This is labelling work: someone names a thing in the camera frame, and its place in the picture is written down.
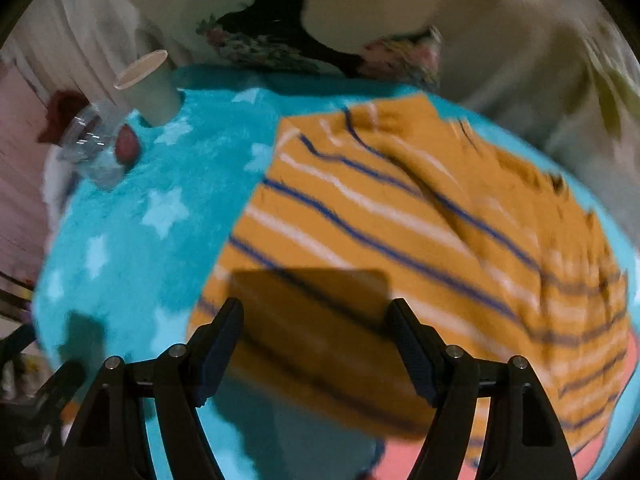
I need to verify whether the dark red cloth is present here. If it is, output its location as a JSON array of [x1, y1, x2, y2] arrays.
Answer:
[[36, 91, 91, 143]]

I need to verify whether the bird print cushion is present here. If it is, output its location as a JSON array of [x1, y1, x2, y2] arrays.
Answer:
[[115, 0, 451, 93]]

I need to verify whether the yellow striped sweater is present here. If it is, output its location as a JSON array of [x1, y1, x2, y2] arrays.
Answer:
[[187, 95, 631, 461]]

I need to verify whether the beige paper cup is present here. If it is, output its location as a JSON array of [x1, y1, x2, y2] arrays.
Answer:
[[114, 50, 182, 128]]

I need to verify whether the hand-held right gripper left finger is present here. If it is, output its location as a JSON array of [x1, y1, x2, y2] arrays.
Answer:
[[55, 297, 245, 480]]

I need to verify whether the leaf print pillow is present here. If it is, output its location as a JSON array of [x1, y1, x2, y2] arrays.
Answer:
[[575, 22, 640, 138]]

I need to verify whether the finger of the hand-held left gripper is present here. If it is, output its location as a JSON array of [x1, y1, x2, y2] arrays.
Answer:
[[15, 360, 87, 461]]

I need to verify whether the dark red round object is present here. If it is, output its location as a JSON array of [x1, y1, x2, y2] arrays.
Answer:
[[116, 125, 140, 163]]

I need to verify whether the blue printed blanket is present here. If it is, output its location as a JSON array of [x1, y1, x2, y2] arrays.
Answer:
[[31, 65, 640, 480]]

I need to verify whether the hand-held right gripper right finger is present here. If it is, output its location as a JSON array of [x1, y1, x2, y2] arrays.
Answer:
[[387, 298, 578, 480]]

